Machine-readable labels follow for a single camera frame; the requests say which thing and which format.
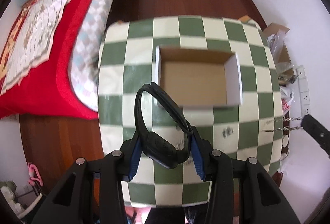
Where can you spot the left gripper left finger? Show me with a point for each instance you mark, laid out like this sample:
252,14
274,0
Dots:
70,201

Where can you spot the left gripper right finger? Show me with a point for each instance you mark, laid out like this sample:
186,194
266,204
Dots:
260,199

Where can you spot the pink plush toy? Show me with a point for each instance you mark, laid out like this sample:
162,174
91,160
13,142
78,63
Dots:
34,175

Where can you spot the checkered mattress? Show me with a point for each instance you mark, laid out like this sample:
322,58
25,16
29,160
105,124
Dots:
83,65

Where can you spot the open cardboard box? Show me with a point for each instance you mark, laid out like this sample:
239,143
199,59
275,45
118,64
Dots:
199,79

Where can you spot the green checkered tablecloth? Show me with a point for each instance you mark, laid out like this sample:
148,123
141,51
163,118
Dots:
128,61

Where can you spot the black smart watch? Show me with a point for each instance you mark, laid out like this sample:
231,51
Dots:
160,147

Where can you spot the red floral blanket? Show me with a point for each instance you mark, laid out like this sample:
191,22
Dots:
35,59

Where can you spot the brown cardboard carton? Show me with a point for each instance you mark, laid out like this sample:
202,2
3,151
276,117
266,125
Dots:
275,35

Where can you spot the red white plastic bag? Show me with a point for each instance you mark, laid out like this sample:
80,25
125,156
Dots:
287,97

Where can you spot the white power strip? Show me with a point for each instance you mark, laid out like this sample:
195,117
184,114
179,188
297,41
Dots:
303,90

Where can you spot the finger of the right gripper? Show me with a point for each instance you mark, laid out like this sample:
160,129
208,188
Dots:
317,131

